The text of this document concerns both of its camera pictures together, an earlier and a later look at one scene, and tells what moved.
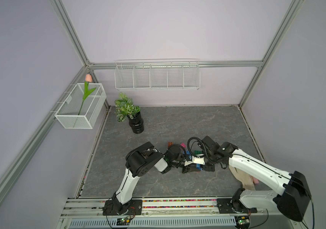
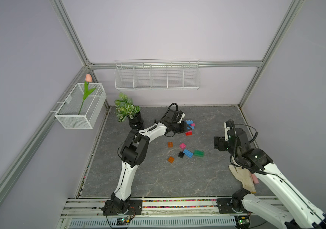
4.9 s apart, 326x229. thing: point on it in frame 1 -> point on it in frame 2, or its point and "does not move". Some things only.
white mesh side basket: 80,108 does not move
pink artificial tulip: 86,91 does not move
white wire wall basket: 155,74 does not move
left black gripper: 187,169 -> 184,128
